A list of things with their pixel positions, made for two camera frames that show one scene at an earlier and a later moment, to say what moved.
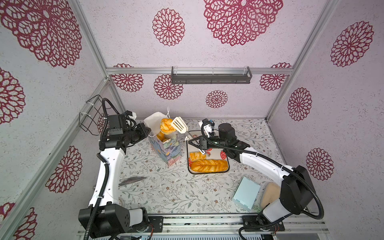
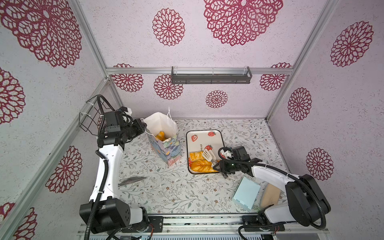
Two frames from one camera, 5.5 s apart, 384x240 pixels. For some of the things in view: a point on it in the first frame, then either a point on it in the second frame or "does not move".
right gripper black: x=204 y=142 → x=222 y=163
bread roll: x=161 y=136 does not move
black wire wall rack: x=89 y=119 does not move
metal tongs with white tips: x=178 y=123 → x=209 y=156
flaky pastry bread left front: x=197 y=156 does not move
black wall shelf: x=210 y=78 does not move
